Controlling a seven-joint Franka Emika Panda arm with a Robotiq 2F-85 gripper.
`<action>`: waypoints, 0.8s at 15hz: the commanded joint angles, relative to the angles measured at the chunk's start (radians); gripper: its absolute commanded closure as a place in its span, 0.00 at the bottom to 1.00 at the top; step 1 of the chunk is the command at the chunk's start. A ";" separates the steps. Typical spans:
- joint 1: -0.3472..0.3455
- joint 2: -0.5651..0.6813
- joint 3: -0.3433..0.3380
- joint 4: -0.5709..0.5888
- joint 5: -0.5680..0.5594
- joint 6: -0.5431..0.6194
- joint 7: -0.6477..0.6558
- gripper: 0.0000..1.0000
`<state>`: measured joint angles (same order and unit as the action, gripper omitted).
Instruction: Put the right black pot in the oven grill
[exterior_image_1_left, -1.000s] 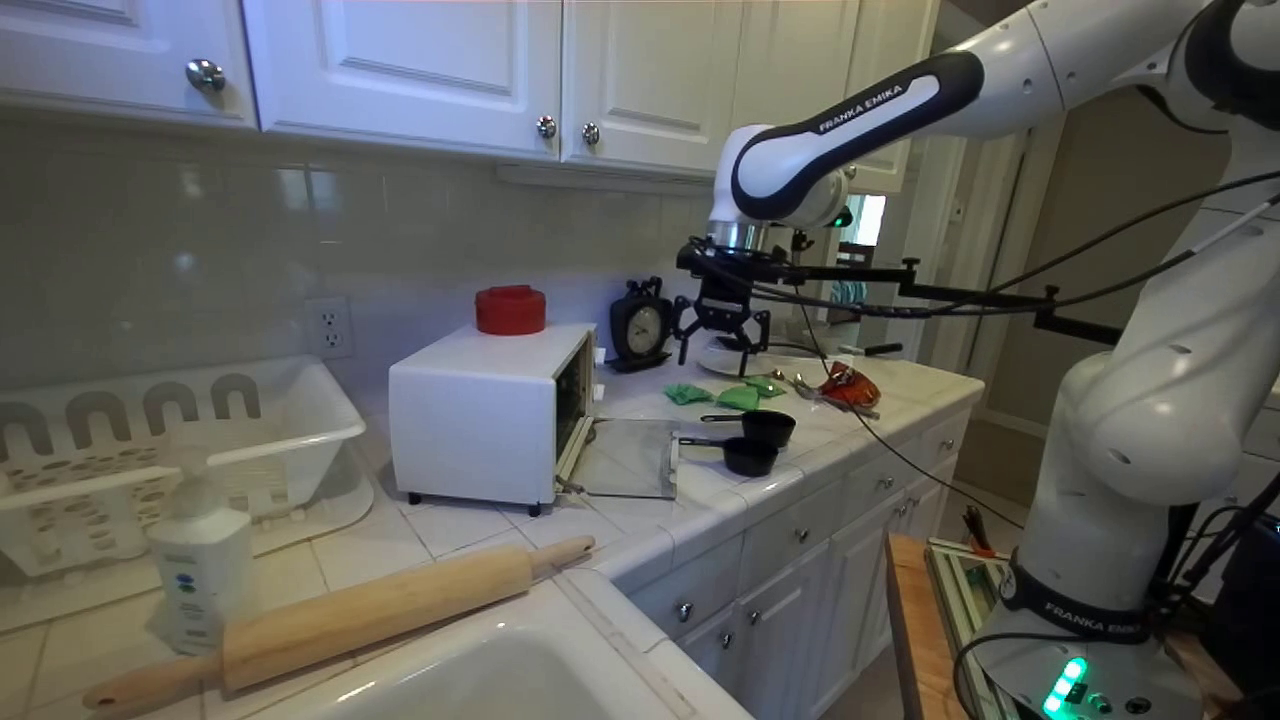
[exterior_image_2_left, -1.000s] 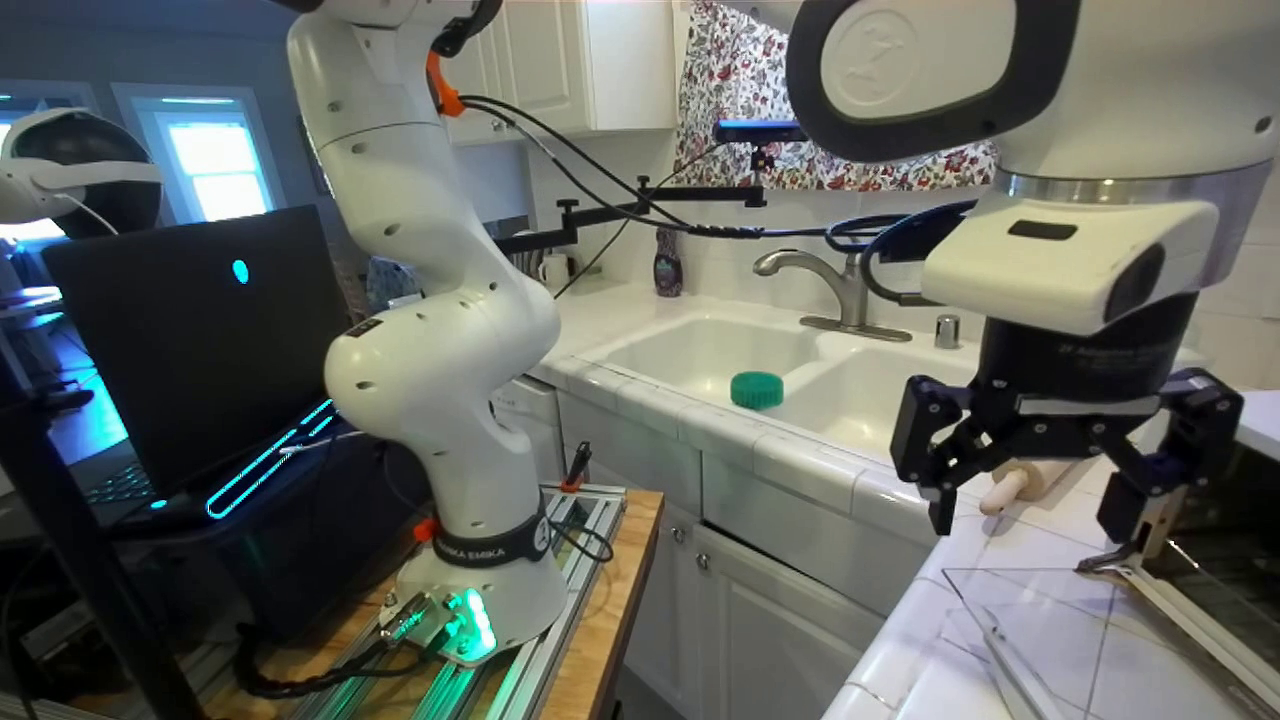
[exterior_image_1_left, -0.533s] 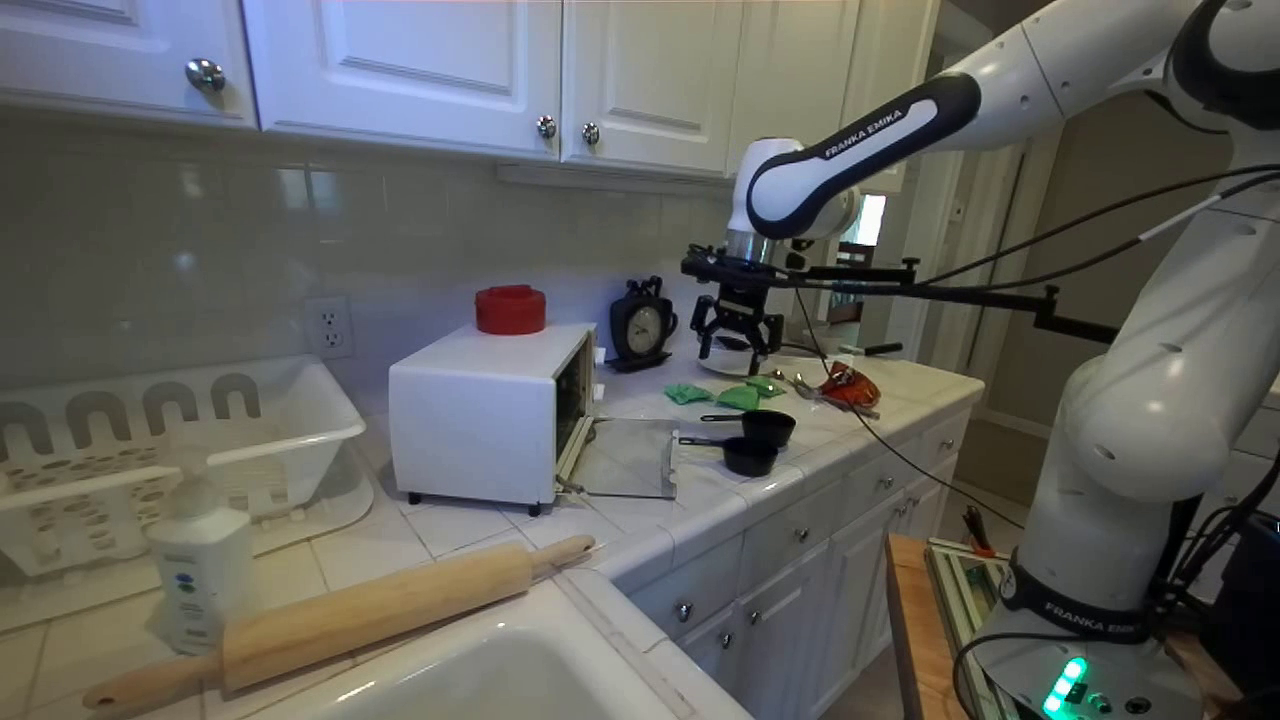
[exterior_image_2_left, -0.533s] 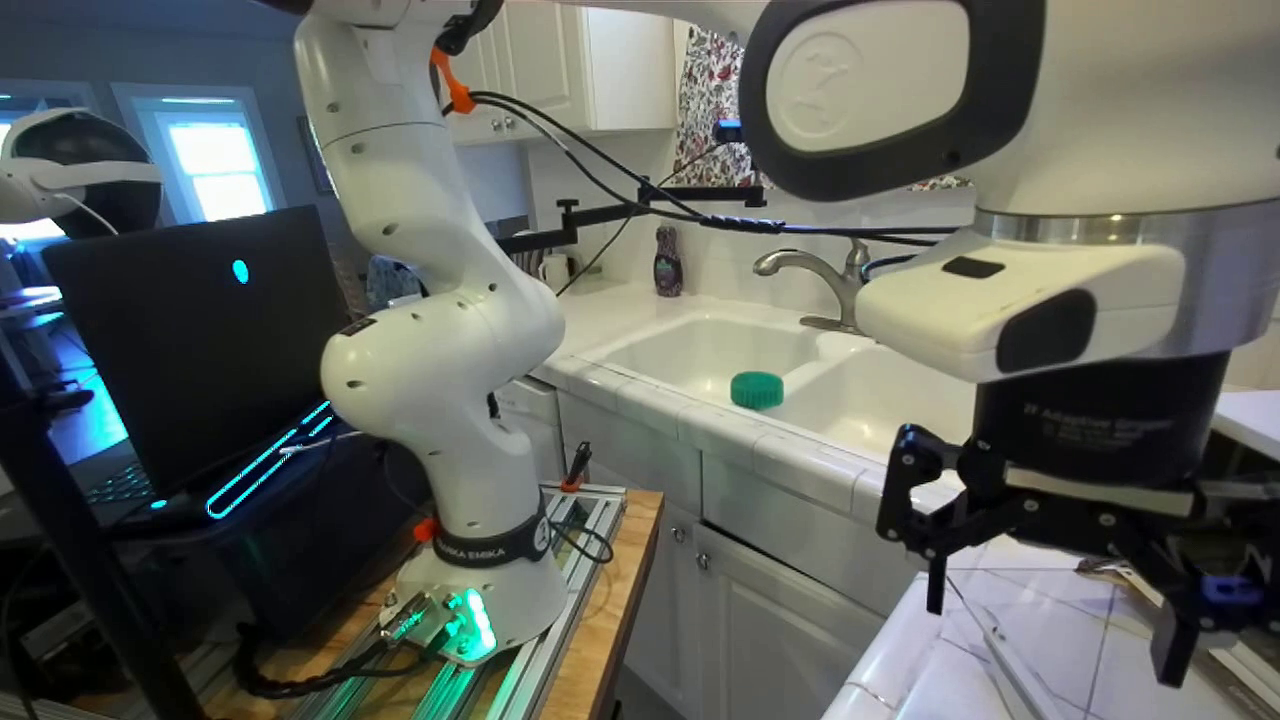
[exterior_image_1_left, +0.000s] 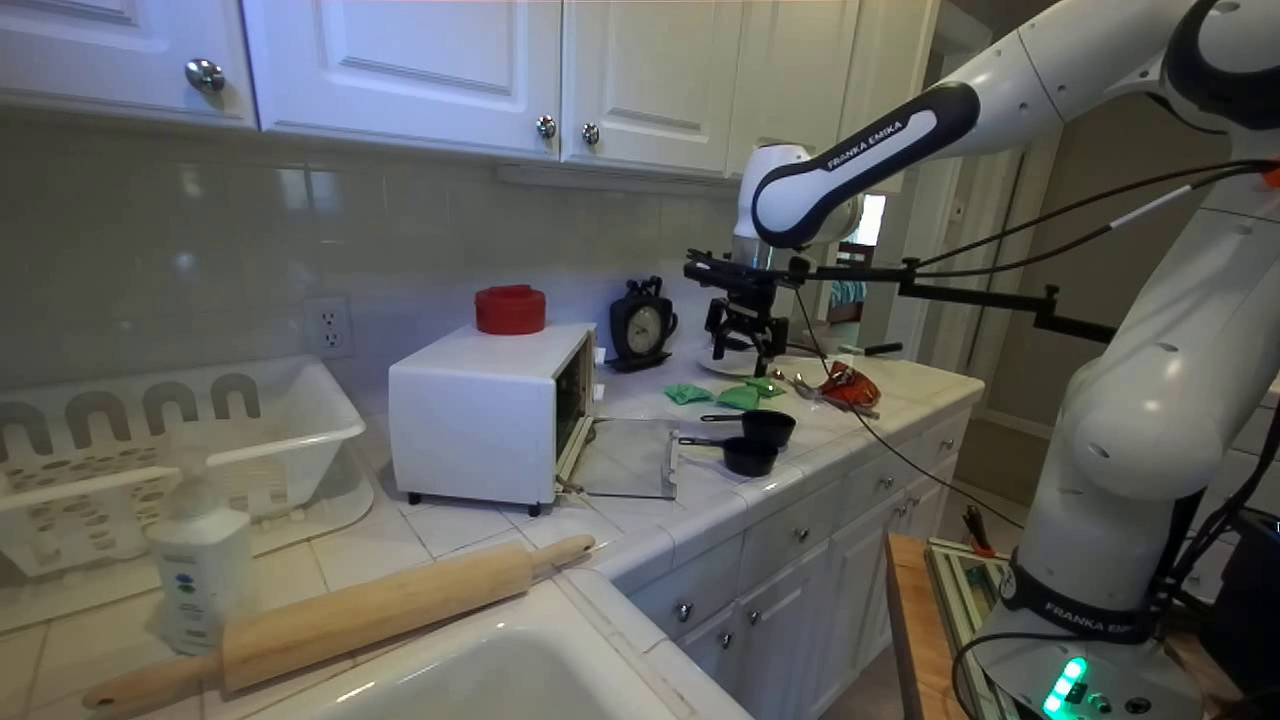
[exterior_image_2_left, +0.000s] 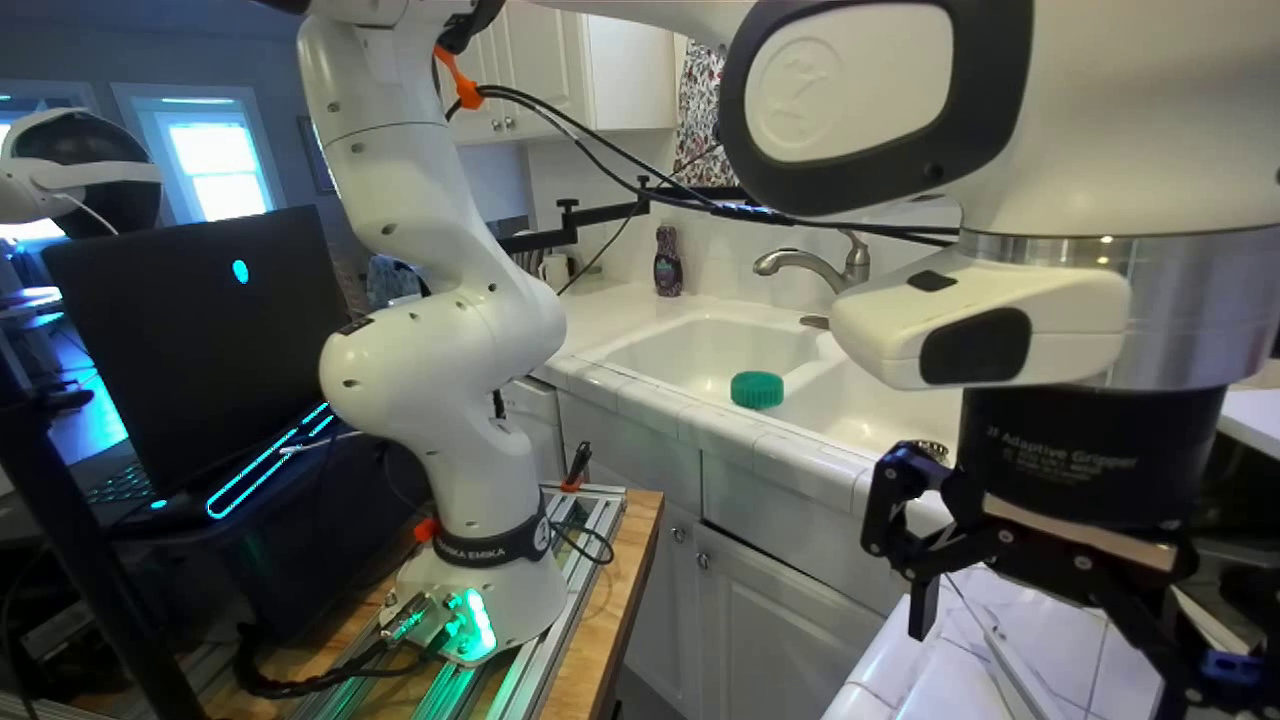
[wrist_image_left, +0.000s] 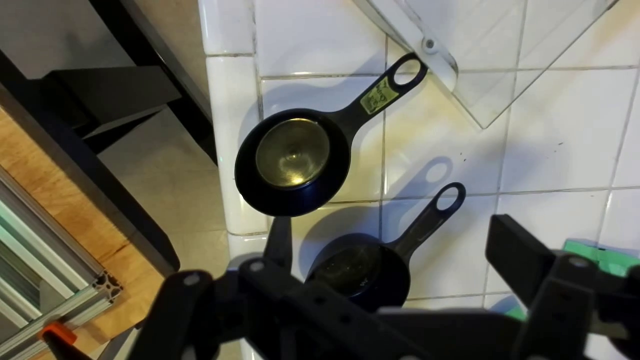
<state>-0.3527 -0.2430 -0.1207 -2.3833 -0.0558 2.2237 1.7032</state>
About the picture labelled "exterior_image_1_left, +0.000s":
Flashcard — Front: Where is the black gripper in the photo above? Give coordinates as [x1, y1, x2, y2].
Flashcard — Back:
[703, 282, 792, 379]

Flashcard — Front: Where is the glass oven door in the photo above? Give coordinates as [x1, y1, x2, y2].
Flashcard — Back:
[565, 412, 680, 503]

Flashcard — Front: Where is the white toaster oven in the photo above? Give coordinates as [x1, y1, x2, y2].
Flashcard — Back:
[383, 322, 600, 522]

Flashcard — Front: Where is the black round clock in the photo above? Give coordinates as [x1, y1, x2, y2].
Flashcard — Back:
[602, 273, 684, 376]

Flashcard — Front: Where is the blue bottle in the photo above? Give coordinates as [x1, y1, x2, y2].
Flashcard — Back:
[823, 273, 871, 333]

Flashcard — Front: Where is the red orange tool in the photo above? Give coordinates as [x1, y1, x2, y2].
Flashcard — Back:
[813, 360, 887, 416]

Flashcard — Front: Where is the red round container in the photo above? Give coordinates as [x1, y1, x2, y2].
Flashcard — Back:
[471, 282, 552, 339]

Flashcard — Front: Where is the white lower cabinet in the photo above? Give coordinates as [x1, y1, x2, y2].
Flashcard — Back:
[621, 398, 980, 720]

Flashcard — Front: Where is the white upper cabinet door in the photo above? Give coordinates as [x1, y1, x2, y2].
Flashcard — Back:
[727, 0, 942, 175]
[0, 0, 258, 135]
[241, 0, 569, 163]
[559, 0, 753, 182]

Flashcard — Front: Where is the wooden table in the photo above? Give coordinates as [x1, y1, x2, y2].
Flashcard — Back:
[880, 531, 1252, 720]

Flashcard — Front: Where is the white sink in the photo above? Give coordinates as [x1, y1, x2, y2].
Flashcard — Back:
[310, 616, 691, 720]

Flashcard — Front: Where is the white plastic dish rack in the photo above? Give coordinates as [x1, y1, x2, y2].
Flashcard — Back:
[0, 354, 371, 581]

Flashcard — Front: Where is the wooden rolling pin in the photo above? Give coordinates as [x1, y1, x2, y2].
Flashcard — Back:
[79, 531, 600, 720]

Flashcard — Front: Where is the clear plastic bottle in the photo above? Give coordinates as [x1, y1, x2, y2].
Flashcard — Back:
[143, 466, 258, 660]

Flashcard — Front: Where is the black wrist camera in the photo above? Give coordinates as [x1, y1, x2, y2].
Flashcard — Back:
[680, 247, 807, 290]

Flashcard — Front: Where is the thin black cable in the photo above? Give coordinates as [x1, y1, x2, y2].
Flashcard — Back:
[851, 404, 995, 531]

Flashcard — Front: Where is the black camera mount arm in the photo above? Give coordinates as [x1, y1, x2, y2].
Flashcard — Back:
[779, 255, 1121, 349]

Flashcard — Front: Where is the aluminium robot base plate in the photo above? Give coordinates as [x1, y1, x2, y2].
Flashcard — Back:
[925, 537, 1017, 720]

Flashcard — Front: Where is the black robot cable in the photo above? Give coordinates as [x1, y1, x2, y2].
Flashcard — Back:
[913, 156, 1280, 276]

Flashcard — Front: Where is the white wall outlet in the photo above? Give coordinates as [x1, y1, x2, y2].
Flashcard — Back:
[308, 292, 361, 366]

